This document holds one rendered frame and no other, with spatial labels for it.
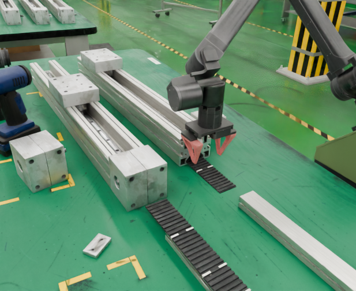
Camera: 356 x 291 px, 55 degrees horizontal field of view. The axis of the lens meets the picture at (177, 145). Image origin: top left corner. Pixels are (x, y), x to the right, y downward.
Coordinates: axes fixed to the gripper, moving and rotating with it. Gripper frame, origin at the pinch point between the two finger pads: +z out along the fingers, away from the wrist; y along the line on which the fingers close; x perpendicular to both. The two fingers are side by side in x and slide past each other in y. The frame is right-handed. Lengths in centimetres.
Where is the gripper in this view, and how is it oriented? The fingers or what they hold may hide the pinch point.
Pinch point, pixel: (206, 155)
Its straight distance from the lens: 86.5
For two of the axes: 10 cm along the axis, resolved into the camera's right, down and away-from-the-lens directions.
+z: -0.2, 8.6, 5.1
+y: -8.5, 2.6, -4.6
